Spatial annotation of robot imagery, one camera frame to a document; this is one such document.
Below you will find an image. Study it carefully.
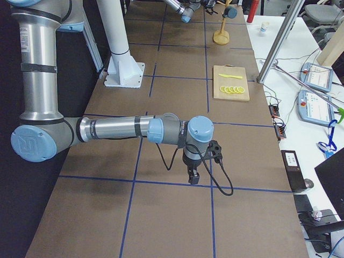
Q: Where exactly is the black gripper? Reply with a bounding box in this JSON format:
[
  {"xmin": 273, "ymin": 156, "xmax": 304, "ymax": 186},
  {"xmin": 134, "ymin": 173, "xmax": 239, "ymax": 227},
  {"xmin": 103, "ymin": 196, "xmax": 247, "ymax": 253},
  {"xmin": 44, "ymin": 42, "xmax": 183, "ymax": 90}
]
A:
[
  {"xmin": 182, "ymin": 152, "xmax": 203, "ymax": 185},
  {"xmin": 202, "ymin": 0, "xmax": 217, "ymax": 15}
]

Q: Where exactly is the dark teal mug yellow inside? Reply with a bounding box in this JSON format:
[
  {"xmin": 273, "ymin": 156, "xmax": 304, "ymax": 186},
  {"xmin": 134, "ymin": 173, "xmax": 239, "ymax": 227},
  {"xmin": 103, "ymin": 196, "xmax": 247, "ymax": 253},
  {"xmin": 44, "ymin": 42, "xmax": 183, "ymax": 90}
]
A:
[{"xmin": 223, "ymin": 6, "xmax": 238, "ymax": 19}]

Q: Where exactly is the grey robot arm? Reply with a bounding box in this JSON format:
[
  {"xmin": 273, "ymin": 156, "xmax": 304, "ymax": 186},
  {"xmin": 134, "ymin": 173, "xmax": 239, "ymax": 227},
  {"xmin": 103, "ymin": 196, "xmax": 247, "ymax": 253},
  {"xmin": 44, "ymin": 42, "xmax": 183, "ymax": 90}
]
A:
[
  {"xmin": 1, "ymin": 1, "xmax": 124, "ymax": 188},
  {"xmin": 164, "ymin": 0, "xmax": 218, "ymax": 23}
]

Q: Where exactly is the wooden cup storage rack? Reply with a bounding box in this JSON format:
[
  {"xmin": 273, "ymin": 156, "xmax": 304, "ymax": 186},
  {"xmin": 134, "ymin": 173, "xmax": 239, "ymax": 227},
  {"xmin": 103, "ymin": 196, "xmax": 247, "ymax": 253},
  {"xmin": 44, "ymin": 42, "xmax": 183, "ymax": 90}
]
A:
[{"xmin": 213, "ymin": 13, "xmax": 230, "ymax": 46}]

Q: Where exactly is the paper cup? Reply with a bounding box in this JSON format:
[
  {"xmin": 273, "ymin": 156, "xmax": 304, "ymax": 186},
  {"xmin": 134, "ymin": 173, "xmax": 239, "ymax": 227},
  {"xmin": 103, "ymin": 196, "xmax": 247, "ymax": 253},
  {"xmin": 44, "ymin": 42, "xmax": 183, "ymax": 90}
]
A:
[{"xmin": 259, "ymin": 21, "xmax": 270, "ymax": 37}]

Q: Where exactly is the yellow plastic knife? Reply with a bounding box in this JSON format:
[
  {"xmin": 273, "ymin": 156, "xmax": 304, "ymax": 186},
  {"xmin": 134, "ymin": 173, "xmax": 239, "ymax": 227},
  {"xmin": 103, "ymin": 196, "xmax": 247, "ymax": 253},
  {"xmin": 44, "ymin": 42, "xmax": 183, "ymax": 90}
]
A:
[{"xmin": 218, "ymin": 74, "xmax": 243, "ymax": 80}]

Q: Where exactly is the bamboo cutting board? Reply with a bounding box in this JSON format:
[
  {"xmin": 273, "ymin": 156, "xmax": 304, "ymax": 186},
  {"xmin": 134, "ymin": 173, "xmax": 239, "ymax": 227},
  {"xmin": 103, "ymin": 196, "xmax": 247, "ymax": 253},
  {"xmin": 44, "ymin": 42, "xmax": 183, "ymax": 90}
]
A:
[{"xmin": 213, "ymin": 65, "xmax": 250, "ymax": 102}]

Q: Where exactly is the black power strip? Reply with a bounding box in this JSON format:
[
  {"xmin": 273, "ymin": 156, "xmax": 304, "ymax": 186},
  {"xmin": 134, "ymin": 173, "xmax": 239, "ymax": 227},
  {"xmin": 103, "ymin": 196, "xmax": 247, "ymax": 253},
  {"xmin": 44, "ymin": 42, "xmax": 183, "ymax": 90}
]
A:
[
  {"xmin": 268, "ymin": 105, "xmax": 280, "ymax": 118},
  {"xmin": 274, "ymin": 123, "xmax": 286, "ymax": 140}
]

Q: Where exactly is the black box with label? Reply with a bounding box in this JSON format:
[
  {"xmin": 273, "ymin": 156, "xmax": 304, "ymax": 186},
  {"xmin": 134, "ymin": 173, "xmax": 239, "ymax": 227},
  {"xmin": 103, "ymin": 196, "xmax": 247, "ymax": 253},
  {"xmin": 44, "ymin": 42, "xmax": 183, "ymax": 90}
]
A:
[{"xmin": 281, "ymin": 150, "xmax": 306, "ymax": 193}]

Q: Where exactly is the black computer mouse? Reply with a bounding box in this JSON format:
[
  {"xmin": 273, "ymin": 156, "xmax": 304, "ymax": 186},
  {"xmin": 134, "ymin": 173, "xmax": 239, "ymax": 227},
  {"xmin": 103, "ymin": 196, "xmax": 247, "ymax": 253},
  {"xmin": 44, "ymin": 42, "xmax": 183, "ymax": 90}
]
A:
[{"xmin": 304, "ymin": 178, "xmax": 314, "ymax": 189}]

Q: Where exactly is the teach pendant far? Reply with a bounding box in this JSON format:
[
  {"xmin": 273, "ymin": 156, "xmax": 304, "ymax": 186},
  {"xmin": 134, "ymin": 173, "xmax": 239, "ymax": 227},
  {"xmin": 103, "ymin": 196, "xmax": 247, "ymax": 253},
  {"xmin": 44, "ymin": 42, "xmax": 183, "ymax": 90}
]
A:
[{"xmin": 300, "ymin": 62, "xmax": 334, "ymax": 93}]

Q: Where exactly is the teach pendant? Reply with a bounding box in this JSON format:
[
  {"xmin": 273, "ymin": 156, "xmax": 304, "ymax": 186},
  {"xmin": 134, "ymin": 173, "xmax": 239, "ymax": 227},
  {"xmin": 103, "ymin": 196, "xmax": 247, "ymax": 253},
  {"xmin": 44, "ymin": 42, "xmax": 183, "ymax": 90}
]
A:
[
  {"xmin": 298, "ymin": 90, "xmax": 335, "ymax": 127},
  {"xmin": 300, "ymin": 62, "xmax": 334, "ymax": 93}
]

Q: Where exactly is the teach pendant near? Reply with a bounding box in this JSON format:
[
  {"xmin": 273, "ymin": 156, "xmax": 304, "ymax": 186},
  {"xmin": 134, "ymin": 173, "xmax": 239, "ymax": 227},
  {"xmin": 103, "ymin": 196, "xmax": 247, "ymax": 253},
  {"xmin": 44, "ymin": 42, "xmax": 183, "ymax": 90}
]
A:
[{"xmin": 298, "ymin": 90, "xmax": 335, "ymax": 127}]

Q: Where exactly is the black camera cable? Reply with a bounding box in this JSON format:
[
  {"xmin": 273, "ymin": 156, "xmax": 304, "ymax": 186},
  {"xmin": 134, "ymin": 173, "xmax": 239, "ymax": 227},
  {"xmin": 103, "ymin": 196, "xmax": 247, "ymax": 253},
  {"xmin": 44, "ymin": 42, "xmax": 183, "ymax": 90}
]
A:
[{"xmin": 157, "ymin": 144, "xmax": 234, "ymax": 197}]

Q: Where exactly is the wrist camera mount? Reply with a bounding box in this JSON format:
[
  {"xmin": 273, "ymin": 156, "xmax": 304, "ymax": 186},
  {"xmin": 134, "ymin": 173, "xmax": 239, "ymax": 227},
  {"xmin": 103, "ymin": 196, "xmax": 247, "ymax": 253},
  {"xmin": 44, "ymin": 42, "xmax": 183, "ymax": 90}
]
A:
[{"xmin": 208, "ymin": 140, "xmax": 223, "ymax": 164}]

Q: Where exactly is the aluminium frame post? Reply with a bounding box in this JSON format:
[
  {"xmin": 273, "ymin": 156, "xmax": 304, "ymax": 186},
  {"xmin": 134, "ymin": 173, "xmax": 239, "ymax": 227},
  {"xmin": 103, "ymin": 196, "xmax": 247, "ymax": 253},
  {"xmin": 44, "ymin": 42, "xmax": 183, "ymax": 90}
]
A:
[{"xmin": 257, "ymin": 0, "xmax": 305, "ymax": 84}]

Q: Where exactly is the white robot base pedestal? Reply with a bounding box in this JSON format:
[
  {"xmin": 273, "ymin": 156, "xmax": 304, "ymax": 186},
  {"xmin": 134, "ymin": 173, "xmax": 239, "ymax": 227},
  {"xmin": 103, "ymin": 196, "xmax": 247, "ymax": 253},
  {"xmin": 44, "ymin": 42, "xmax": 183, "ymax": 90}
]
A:
[{"xmin": 97, "ymin": 0, "xmax": 145, "ymax": 88}]

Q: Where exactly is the blue lanyard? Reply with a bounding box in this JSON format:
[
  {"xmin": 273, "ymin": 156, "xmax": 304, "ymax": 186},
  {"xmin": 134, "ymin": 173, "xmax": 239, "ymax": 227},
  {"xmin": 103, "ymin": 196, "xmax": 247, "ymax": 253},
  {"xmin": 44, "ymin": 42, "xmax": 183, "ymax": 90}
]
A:
[{"xmin": 317, "ymin": 119, "xmax": 339, "ymax": 153}]

